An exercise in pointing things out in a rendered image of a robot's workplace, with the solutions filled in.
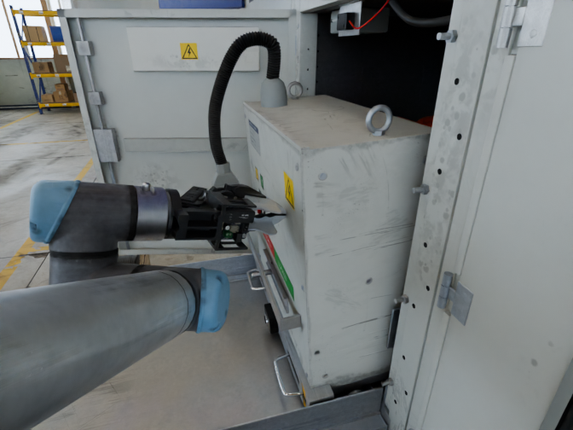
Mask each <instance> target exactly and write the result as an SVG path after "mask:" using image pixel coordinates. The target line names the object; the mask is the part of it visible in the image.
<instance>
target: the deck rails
mask: <svg viewBox="0 0 573 430"><path fill-rule="evenodd" d="M169 266H171V267H184V268H196V269H199V268H200V267H204V268H205V269H208V270H220V271H222V272H224V273H225V274H226V275H227V277H228V279H229V282H234V281H240V280H245V279H247V275H246V273H247V272H248V271H249V270H252V269H255V268H257V267H256V261H255V258H254V256H253V254H247V255H240V256H234V257H228V258H222V259H211V260H205V261H199V262H193V263H186V264H175V265H169ZM383 389H384V388H383V387H379V388H375V389H372V390H368V391H365V392H359V393H356V394H352V395H349V396H346V397H342V398H336V399H333V400H329V401H326V402H323V403H319V404H313V405H310V406H307V407H303V408H300V409H296V410H290V411H288V412H284V413H280V414H277V415H271V416H267V417H264V418H261V419H257V420H254V421H248V422H245V423H241V424H238V425H234V426H231V427H226V428H222V429H218V430H326V429H328V428H332V427H337V426H341V425H344V424H347V423H350V422H353V421H359V420H361V419H365V418H368V417H371V416H375V415H380V411H379V410H380V405H381V399H382V394H383Z"/></svg>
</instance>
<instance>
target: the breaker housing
mask: <svg viewBox="0 0 573 430"><path fill-rule="evenodd" d="M244 105H246V106H247V107H248V108H249V109H251V110H252V111H253V112H254V113H255V114H256V115H257V116H258V117H259V118H260V119H262V120H263V121H264V122H265V123H267V124H268V125H269V126H270V127H272V128H273V129H274V130H275V131H276V132H278V133H279V134H280V135H281V136H282V137H284V138H285V139H286V140H287V141H289V142H290V143H291V144H292V145H293V146H294V147H295V148H296V149H297V150H299V151H300V152H301V171H302V191H303V211H304V251H305V271H306V292H307V312H308V332H309V353H310V388H311V389H312V388H315V387H319V386H324V385H326V384H330V386H331V388H333V387H336V386H341V385H343V384H347V383H350V382H353V381H358V380H361V379H364V378H368V377H370V376H374V375H379V374H382V373H384V372H388V371H390V369H391V359H392V354H393V350H394V347H392V348H389V349H387V347H386V346H387V340H388V335H389V329H390V324H391V314H392V309H396V308H400V307H401V304H402V302H401V303H395V300H394V299H396V298H401V296H402V295H403V290H404V285H405V281H406V275H407V270H408V261H409V256H410V251H411V246H412V240H413V235H414V226H415V221H416V216H417V211H418V206H419V201H420V193H413V192H412V188H417V187H420V185H421V184H422V182H423V176H424V171H425V162H426V157H427V152H428V147H429V141H430V137H431V127H430V126H426V125H422V124H419V123H415V122H413V121H410V120H407V119H402V118H399V117H397V116H393V115H392V116H393V119H392V122H391V126H390V127H389V129H388V130H387V131H385V134H384V135H383V136H374V135H372V134H373V133H372V132H370V131H369V130H368V128H367V127H366V117H367V114H368V112H369V110H370V109H371V108H368V107H363V106H360V105H357V104H355V103H351V102H347V101H344V100H340V99H338V98H335V97H332V96H327V95H319V96H303V97H299V98H298V99H297V100H293V99H292V98H287V105H286V106H283V107H261V101H260V102H249V101H243V106H244ZM317 352H318V353H320V354H318V355H316V354H317Z"/></svg>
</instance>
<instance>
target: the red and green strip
mask: <svg viewBox="0 0 573 430"><path fill-rule="evenodd" d="M263 235H264V237H265V239H266V241H267V243H268V245H269V248H270V250H271V252H272V254H273V256H274V258H275V262H276V263H277V265H278V267H279V269H280V272H281V274H282V276H283V278H284V281H285V283H286V285H287V287H288V290H289V292H290V294H291V296H292V298H293V301H294V292H293V286H292V284H291V282H290V279H289V277H288V275H287V273H286V271H285V269H284V267H283V265H282V263H281V261H280V258H279V256H278V254H277V252H276V250H275V248H274V246H273V244H272V242H271V240H270V238H269V235H266V234H264V233H263Z"/></svg>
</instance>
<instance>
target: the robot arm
mask: <svg viewBox="0 0 573 430"><path fill-rule="evenodd" d="M256 210H263V211H265V212H270V213H268V214H265V213H259V214H258V215H255V212H254V211H256ZM286 216H287V212H286V210H285V209H284V208H283V207H282V206H281V205H280V204H278V203H277V202H275V201H273V200H271V199H270V198H269V197H267V196H265V195H263V194H261V193H260V192H258V191H256V190H255V189H253V188H251V187H249V186H247V185H245V184H238V183H237V184H227V183H225V184H224V188H216V187H214V186H212V187H211V188H210V189H209V190H207V189H205V188H201V187H196V186H193V187H192V188H191V189H190V190H188V191H187V192H186V193H185V194H184V195H182V196H181V197H180V194H179V192H178V191H177V189H164V188H162V187H151V184H150V183H146V182H145V183H143V184H142V186H137V185H127V184H116V183H92V182H80V180H75V181H64V180H41V181H39V182H37V183H35V184H34V185H33V186H32V190H31V197H30V213H29V234H30V238H31V240H32V241H35V242H43V243H44V244H49V285H48V286H42V287H35V288H23V289H17V290H11V291H4V292H0V430H30V429H32V428H34V427H35V426H36V425H38V424H40V423H41V422H43V421H45V420H46V419H48V418H50V417H51V416H52V415H54V414H56V413H57V412H59V411H60V410H62V409H64V408H66V407H67V406H68V405H69V404H71V403H73V402H75V401H76V400H78V399H79V398H81V397H83V396H84V395H85V394H87V393H88V392H91V391H92V390H94V389H95V388H97V387H98V386H100V385H101V384H103V383H104V382H106V381H108V380H110V379H111V378H113V377H114V376H115V375H117V374H119V373H120V372H122V371H123V370H125V369H127V368H129V367H130V366H131V365H133V364H134V363H136V362H138V361H139V360H141V359H143V358H144V357H146V356H147V355H149V354H150V353H152V352H154V351H155V350H157V349H159V348H160V347H161V346H163V345H164V344H166V343H168V342H169V341H171V340H173V339H175V338H176V337H177V336H178V335H179V334H182V333H183V332H185V331H194V332H195V333H196V334H199V333H200V332H207V333H215V332H217V331H218V330H220V329H221V328H222V326H223V325H224V323H225V320H226V317H227V314H228V310H229V297H230V287H229V279H228V277H227V275H226V274H225V273H224V272H222V271H220V270H208V269H205V268H204V267H200V268H199V269H196V268H184V267H171V266H159V265H149V264H123V263H118V260H119V248H118V241H162V240H163V239H175V241H192V240H208V242H209V243H210V244H211V246H212V247H213V248H214V249H215V251H222V250H247V249H248V247H247V246H246V245H245V244H244V243H243V242H242V239H245V238H246V233H248V232H249V231H256V230H257V231H260V232H262V233H264V234H266V235H276V234H277V230H276V228H275V226H274V224H277V223H279V222H280V221H281V220H282V219H284V218H285V217H286ZM232 239H233V240H234V241H221V240H232ZM225 244H236V245H237V246H238V247H223V245H225Z"/></svg>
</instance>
